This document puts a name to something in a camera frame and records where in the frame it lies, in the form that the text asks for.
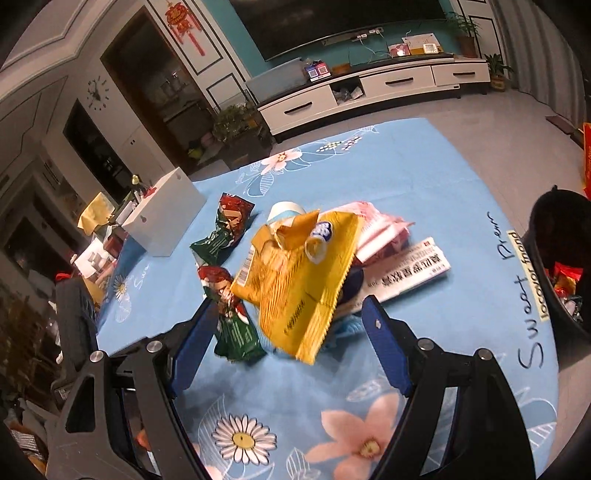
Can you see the pink plastic wrapper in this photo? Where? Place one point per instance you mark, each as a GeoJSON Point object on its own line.
{"type": "Point", "coordinates": [382, 235]}

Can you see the potted plant by cabinet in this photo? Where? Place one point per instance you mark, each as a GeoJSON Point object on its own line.
{"type": "Point", "coordinates": [466, 33]}

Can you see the small potted plant floor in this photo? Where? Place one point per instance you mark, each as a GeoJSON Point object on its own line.
{"type": "Point", "coordinates": [498, 70]}

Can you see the white tv cabinet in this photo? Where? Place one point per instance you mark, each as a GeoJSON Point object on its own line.
{"type": "Point", "coordinates": [369, 86]}

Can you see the grey curtain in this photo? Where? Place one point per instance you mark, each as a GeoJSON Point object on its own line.
{"type": "Point", "coordinates": [544, 65]}

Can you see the red yellow shopping bag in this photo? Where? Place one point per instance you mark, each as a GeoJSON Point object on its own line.
{"type": "Point", "coordinates": [587, 158]}

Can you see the green red snack wrapper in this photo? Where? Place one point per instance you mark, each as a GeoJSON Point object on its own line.
{"type": "Point", "coordinates": [232, 216]}

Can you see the large plant left side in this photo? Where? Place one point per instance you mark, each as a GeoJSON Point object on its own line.
{"type": "Point", "coordinates": [244, 135]}

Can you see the white bottle blue label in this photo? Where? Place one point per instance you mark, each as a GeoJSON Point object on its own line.
{"type": "Point", "coordinates": [283, 213]}

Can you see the black trash bin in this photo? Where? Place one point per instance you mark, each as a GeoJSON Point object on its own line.
{"type": "Point", "coordinates": [558, 244]}

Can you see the black television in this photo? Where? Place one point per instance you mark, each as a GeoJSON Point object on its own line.
{"type": "Point", "coordinates": [278, 26]}

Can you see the grey box on cabinet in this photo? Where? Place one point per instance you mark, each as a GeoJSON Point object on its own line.
{"type": "Point", "coordinates": [277, 80]}

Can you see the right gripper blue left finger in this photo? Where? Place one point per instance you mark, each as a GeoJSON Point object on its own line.
{"type": "Point", "coordinates": [192, 339]}

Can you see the yellow snack bag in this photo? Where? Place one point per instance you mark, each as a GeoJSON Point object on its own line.
{"type": "Point", "coordinates": [293, 274]}

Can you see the white blue toothpaste box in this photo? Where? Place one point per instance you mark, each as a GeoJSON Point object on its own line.
{"type": "Point", "coordinates": [392, 276]}

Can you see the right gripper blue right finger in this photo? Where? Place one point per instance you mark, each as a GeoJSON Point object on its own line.
{"type": "Point", "coordinates": [388, 338]}

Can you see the white cardboard box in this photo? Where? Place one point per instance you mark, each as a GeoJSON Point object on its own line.
{"type": "Point", "coordinates": [159, 221]}

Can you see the red chinese knot decoration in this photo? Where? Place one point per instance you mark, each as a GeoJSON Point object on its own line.
{"type": "Point", "coordinates": [181, 22]}

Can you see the wall clock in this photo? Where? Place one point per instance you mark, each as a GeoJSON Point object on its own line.
{"type": "Point", "coordinates": [97, 94]}

